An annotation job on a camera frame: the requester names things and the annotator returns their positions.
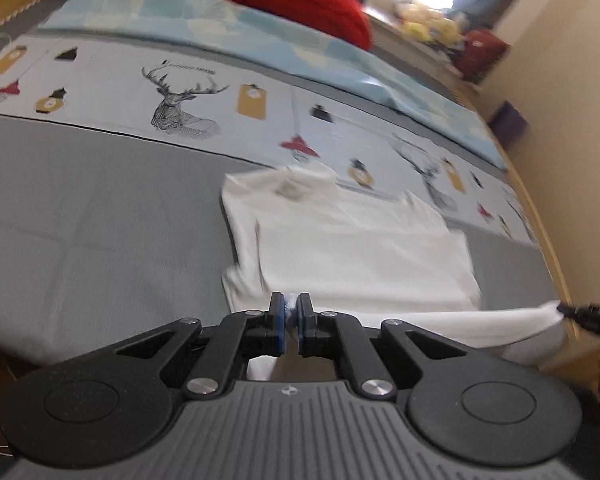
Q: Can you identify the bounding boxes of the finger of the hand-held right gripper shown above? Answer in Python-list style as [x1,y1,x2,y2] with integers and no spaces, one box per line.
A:
[558,301,600,335]

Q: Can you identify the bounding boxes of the white long-sleeve shirt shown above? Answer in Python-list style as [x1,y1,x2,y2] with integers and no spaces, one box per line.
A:
[219,165,567,382]

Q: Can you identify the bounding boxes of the deer print bed sheet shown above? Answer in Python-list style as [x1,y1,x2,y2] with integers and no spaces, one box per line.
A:
[0,0,563,376]

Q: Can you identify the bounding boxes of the purple box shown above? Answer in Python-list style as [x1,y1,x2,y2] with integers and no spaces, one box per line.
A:
[487,101,529,149]

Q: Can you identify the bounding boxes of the yellow plush toys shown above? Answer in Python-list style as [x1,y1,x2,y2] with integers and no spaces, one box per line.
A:
[393,2,470,46]

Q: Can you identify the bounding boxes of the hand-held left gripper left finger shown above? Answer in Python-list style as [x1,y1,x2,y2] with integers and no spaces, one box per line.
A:
[114,291,287,402]

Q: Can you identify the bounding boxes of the light blue patterned quilt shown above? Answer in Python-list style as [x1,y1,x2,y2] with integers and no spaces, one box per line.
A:
[44,0,509,171]

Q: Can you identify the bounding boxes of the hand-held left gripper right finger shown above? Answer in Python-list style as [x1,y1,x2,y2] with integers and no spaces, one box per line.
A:
[296,292,470,402]

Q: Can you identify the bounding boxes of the red bag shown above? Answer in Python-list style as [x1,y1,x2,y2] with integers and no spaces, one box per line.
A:
[454,29,511,85]

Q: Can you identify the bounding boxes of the red blanket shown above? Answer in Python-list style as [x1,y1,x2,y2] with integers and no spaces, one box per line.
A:
[209,0,373,52]

